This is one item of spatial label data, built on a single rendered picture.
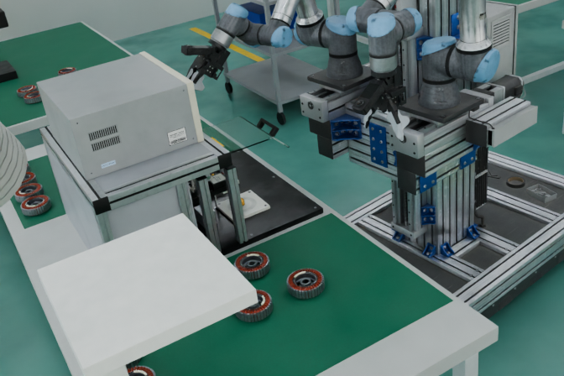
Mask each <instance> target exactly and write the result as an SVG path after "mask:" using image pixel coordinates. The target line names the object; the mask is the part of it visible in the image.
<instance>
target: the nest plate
mask: <svg viewBox="0 0 564 376"><path fill-rule="evenodd" d="M240 196H241V198H243V199H244V203H245V205H244V206H243V215H244V219H245V218H248V217H251V216H253V215H255V214H258V213H260V212H263V211H265V210H268V209H269V208H270V205H269V204H268V203H266V202H265V201H264V200H262V199H261V198H260V197H259V196H257V195H256V194H255V193H254V192H252V191H251V190H250V191H246V192H244V193H242V194H240ZM217 208H218V209H219V210H220V211H221V212H222V213H223V214H224V215H225V216H226V217H227V218H228V219H230V220H231V221H232V222H233V219H232V211H231V206H230V201H229V198H228V199H226V200H224V201H220V202H218V203H217Z"/></svg>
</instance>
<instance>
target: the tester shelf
mask: <svg viewBox="0 0 564 376"><path fill-rule="evenodd" d="M39 131H40V133H41V136H42V139H43V140H44V142H45V143H46V145H47V146H48V148H49V149H50V151H51V152H52V154H53V155H54V156H55V157H56V159H57V160H58V161H59V163H60V165H61V166H62V168H63V169H64V170H65V172H66V174H68V176H69V177H70V179H71V180H72V181H73V183H74V184H75V186H76V188H77V189H78V190H79V192H80V193H81V194H82V195H83V197H84V198H85V200H86V201H87V203H88V204H89V206H90V207H91V209H92V210H93V211H94V212H95V214H96V215H99V214H102V213H103V212H108V211H111V210H112V209H114V208H117V207H120V206H123V205H126V204H128V203H130V202H133V201H136V200H139V199H142V198H144V197H146V196H151V195H153V194H155V193H158V192H160V191H164V190H166V189H169V188H171V187H174V186H176V185H180V184H182V183H185V182H187V181H189V180H194V179H196V178H198V177H201V176H203V175H207V174H210V173H211V172H214V171H217V170H221V169H223V168H226V167H228V166H231V165H232V156H231V152H229V151H228V150H226V149H225V148H223V147H222V146H221V145H220V144H219V143H217V142H216V141H215V140H213V139H212V138H210V137H209V136H208V135H206V134H205V133H203V137H204V141H201V142H200V143H195V144H191V145H189V146H186V147H184V148H181V149H177V150H174V151H171V152H169V153H167V154H162V155H160V156H157V157H154V158H152V159H148V160H145V161H143V162H140V163H137V164H133V165H130V166H129V167H126V168H123V169H120V170H116V171H113V172H111V173H108V174H106V175H102V176H99V177H97V178H94V179H91V180H86V179H85V178H84V176H83V175H82V174H81V172H80V171H79V170H78V169H77V168H76V166H75V165H74V163H73V162H72V161H71V159H70V158H69V156H68V155H67V154H66V152H65V151H64V150H63V149H62V148H61V146H60V145H59V144H58V142H57V141H56V140H55V138H54V137H53V135H52V132H51V129H50V126H46V127H43V128H40V129H39Z"/></svg>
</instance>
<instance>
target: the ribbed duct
mask: <svg viewBox="0 0 564 376"><path fill-rule="evenodd" d="M27 163H28V159H27V155H26V151H25V147H24V146H23V145H22V144H21V143H20V142H19V141H18V139H17V138H16V137H15V136H14V135H13V134H12V133H11V132H10V131H9V130H8V129H7V128H6V127H5V126H4V125H3V124H2V123H1V122H0V207H1V206H3V205H4V204H5V203H7V202H8V201H9V200H10V199H11V198H12V196H13V195H14V194H15V192H16V191H17V190H18V188H19V187H20V186H21V184H22V181H23V179H24V177H25V175H26V169H27Z"/></svg>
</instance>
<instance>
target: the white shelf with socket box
mask: <svg viewBox="0 0 564 376"><path fill-rule="evenodd" d="M37 272H38V275H39V279H40V281H41V284H42V285H43V287H44V290H45V293H46V294H47V296H48V298H49V300H50V304H51V305H52V307H53V309H54V311H55V314H56V316H57V318H58V320H59V322H60V325H61V327H62V329H63V331H64V333H65V336H66V338H67V340H68V342H69V344H70V347H71V349H72V351H73V353H74V354H75V357H76V360H77V362H78V363H79V366H80V368H81V371H82V372H83V374H84V376H128V370H127V368H126V364H128V363H131V362H132V361H135V360H137V359H139V358H141V357H143V356H145V355H147V354H149V353H152V352H154V351H156V350H158V349H160V348H162V347H165V346H167V345H169V344H171V343H172V342H175V341H177V340H180V339H181V338H183V337H186V336H188V335H190V334H191V333H193V332H197V331H199V330H200V329H202V328H204V327H206V326H210V325H211V324H213V323H215V322H217V321H220V320H221V319H224V318H226V317H228V316H230V315H232V314H234V313H236V312H238V311H241V310H243V309H245V308H247V307H249V306H251V305H254V304H256V303H258V298H257V293H256V289H255V288H254V287H253V286H252V285H251V284H250V283H249V282H248V281H247V280H246V279H245V278H244V277H243V276H242V274H241V273H240V272H239V271H238V270H237V269H236V268H235V267H234V266H233V265H232V264H231V263H230V262H229V261H228V260H227V259H226V258H225V257H224V256H223V255H222V254H221V252H220V251H219V250H218V249H217V248H216V247H215V246H214V245H213V244H212V243H211V242H210V241H209V240H208V239H207V238H206V237H205V236H204V235H203V234H202V233H201V232H200V231H199V229H198V228H197V227H196V226H195V225H194V224H193V223H192V222H191V221H190V220H189V219H188V218H187V217H186V216H185V215H184V214H183V213H181V214H179V215H177V216H174V217H171V218H169V219H166V220H163V221H162V222H158V223H155V224H154V225H151V226H149V227H145V228H143V229H140V230H138V231H136V232H132V233H129V234H128V235H125V236H123V237H120V238H117V239H114V240H112V241H110V242H108V243H104V244H102V245H100V246H97V247H94V248H91V249H89V250H86V251H85V252H82V253H78V254H76V255H74V256H71V257H69V258H66V259H63V260H61V261H59V262H56V263H54V264H51V265H48V266H45V267H43V268H41V269H38V270H37Z"/></svg>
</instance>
